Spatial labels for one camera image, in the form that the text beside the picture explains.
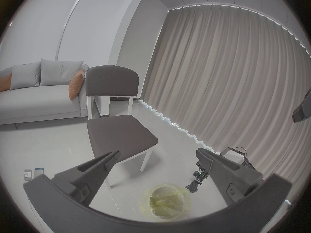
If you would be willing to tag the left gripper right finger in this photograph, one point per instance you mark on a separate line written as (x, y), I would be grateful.
(233, 178)

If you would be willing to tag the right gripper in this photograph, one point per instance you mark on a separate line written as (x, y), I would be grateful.
(194, 187)

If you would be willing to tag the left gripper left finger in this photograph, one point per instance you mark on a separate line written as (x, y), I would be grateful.
(85, 178)

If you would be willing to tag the yellow plastic bag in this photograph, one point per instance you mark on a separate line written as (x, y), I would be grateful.
(143, 203)

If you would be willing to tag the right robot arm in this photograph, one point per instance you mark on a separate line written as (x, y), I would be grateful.
(203, 171)

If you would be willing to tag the white trash bin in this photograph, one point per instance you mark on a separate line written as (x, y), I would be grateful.
(170, 187)

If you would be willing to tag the pale grey sofa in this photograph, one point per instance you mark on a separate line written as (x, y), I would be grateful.
(36, 103)

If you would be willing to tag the orange pillow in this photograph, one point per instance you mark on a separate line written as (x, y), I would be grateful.
(4, 82)
(75, 86)

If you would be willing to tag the beige curtain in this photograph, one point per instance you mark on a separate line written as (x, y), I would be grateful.
(230, 81)

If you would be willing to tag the grey padded white chair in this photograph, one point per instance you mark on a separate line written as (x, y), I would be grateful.
(111, 81)

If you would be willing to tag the grey pillow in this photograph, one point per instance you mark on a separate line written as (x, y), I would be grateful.
(24, 76)
(58, 71)

